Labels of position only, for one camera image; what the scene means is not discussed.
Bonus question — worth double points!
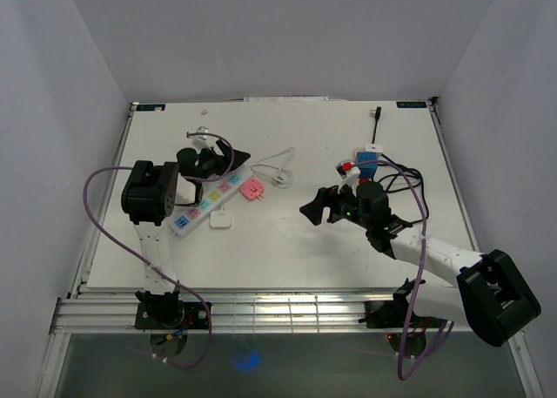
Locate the pink plug adapter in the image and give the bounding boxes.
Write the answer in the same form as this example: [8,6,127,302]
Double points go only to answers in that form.
[240,177,265,201]

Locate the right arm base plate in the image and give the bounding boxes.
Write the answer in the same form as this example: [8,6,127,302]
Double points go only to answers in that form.
[358,300,442,330]

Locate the white multicolour power strip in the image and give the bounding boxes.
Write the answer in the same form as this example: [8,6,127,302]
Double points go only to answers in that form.
[169,166,253,238]

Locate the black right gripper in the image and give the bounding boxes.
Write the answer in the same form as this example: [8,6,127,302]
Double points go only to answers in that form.
[299,178,372,230]

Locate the beige red power strip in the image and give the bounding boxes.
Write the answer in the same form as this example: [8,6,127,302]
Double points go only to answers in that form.
[353,147,370,184]

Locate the black power cord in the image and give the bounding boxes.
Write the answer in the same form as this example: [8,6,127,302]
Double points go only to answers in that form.
[367,105,432,225]

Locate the blue cube socket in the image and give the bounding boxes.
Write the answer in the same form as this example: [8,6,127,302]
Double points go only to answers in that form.
[356,152,380,179]

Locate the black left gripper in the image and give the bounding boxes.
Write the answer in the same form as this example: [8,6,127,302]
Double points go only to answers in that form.
[196,140,251,184]

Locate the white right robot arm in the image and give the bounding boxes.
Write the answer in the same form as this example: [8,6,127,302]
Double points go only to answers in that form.
[299,182,541,347]

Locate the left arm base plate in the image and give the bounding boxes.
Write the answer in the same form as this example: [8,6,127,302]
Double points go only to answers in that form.
[133,300,209,330]

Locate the white power cord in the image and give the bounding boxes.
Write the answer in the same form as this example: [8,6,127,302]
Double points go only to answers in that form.
[249,146,296,189]

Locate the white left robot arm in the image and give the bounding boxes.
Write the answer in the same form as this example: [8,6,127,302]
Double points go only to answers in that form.
[121,134,252,328]

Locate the papers at back edge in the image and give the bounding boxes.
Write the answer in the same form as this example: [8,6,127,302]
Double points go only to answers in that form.
[243,95,344,103]

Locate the white usb charger plug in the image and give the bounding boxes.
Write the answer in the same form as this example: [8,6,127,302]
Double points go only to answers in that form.
[365,144,383,153]

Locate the small white plug adapter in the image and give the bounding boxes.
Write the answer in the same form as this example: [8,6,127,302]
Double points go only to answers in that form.
[209,207,233,230]

